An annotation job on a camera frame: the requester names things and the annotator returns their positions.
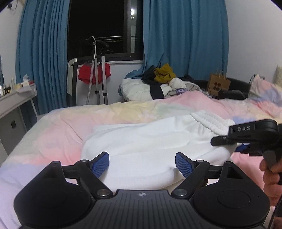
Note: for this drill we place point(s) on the beige quilted pillow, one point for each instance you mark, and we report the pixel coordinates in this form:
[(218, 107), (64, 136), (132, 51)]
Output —
[(278, 76)]

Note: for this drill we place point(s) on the brown paper bag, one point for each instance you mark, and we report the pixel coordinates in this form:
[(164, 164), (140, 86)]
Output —
[(217, 81)]

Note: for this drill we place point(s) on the person's right hand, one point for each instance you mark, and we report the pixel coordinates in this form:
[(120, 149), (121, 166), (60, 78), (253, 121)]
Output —
[(271, 178)]

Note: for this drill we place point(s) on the blue curtain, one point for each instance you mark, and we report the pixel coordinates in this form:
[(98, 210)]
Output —
[(41, 52), (190, 36)]

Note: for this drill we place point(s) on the blue curtain right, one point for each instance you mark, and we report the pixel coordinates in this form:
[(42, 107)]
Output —
[(190, 36)]

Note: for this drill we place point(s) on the metal clothes rack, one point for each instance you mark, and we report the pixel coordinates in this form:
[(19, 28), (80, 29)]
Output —
[(97, 79)]

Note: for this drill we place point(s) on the white knit trousers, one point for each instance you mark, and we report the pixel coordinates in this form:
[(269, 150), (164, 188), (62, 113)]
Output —
[(142, 155)]

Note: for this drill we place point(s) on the mustard yellow garment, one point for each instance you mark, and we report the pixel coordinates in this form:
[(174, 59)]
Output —
[(164, 74)]

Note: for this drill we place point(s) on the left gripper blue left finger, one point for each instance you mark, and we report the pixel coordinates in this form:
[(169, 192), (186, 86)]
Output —
[(89, 173)]

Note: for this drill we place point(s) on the white desk with items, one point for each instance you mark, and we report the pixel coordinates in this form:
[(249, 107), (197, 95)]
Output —
[(12, 124)]

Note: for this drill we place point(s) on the pastel patchwork bed cover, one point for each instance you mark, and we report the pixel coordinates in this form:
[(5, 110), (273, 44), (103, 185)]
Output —
[(59, 135)]

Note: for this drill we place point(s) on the blue curtain left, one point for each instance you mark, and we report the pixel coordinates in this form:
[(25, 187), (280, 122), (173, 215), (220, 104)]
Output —
[(41, 52)]

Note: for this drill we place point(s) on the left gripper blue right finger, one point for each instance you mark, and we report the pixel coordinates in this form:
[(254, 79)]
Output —
[(194, 173)]

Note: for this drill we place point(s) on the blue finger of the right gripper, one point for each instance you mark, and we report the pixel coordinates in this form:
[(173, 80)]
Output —
[(242, 148)]

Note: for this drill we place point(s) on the dark window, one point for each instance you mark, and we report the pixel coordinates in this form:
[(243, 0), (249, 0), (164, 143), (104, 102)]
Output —
[(116, 26)]

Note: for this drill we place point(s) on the white puffy jacket pile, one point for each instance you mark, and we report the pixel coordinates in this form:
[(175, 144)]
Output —
[(138, 90)]

